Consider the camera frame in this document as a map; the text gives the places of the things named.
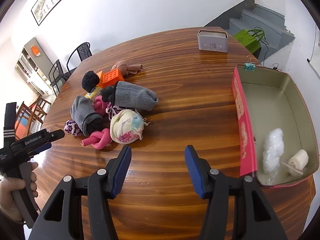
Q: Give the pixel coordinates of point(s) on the large grey knit sock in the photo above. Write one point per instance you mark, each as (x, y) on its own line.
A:
(133, 96)

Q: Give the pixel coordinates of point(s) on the black fuzzy sock ball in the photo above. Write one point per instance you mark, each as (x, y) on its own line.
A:
(107, 93)

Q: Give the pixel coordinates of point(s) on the black metal chair near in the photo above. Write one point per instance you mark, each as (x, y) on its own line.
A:
(83, 51)

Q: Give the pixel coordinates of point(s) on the cream pink rolled sock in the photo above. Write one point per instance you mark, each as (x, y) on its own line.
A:
(127, 127)

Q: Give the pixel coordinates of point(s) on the clear plastic bag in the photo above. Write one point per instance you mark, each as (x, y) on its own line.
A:
(273, 151)

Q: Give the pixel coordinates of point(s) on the black metal chair far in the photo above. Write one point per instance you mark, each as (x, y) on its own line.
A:
(56, 74)

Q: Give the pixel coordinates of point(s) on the dusty pink knotted stocking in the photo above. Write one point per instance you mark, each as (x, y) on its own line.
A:
(125, 68)

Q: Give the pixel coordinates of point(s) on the black metal chair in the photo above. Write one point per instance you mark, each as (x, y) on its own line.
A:
(56, 74)
(83, 51)

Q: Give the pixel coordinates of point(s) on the grey staircase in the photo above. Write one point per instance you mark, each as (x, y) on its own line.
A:
(267, 25)

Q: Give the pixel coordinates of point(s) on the person left hand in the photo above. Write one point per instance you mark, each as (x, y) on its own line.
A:
(8, 206)

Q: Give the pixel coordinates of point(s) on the grey tin box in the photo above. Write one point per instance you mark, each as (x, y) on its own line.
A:
(212, 40)

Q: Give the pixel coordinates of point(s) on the pink knotted sock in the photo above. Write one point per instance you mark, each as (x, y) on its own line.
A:
(98, 140)

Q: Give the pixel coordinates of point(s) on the teal binder clip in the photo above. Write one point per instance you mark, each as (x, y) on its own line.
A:
(249, 65)

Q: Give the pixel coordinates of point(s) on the small grey rolled sock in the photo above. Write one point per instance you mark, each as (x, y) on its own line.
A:
(83, 113)

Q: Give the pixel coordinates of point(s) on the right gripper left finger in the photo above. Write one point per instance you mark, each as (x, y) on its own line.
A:
(61, 217)

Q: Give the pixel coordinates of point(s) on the green paper bag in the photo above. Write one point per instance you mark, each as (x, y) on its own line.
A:
(250, 39)

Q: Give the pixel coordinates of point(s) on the small orange studded cube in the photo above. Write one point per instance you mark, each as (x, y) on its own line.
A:
(112, 77)

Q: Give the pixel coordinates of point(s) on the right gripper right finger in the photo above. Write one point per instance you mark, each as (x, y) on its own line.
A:
(254, 217)

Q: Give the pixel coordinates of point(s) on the navy fuzzy sock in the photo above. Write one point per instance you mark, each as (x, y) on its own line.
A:
(90, 81)

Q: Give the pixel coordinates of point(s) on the white shelf cabinet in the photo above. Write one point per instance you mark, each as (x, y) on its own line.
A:
(33, 65)

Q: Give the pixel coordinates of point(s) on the wooden chair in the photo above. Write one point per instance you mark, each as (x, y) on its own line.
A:
(24, 119)

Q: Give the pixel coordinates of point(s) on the framed wall picture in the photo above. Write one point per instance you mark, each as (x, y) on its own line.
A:
(42, 8)

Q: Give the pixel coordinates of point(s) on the yellow green carton box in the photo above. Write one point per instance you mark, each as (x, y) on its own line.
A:
(93, 93)

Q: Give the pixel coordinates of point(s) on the pink black leopard fuzzy sock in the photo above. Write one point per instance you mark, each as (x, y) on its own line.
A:
(72, 128)

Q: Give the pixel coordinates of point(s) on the pink storage box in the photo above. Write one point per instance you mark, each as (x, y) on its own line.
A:
(267, 99)

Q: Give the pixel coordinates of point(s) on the large light orange toy cube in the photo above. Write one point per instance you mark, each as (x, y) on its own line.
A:
(100, 75)

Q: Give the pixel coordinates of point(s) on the white paper roll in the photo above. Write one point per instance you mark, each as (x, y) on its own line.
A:
(296, 164)

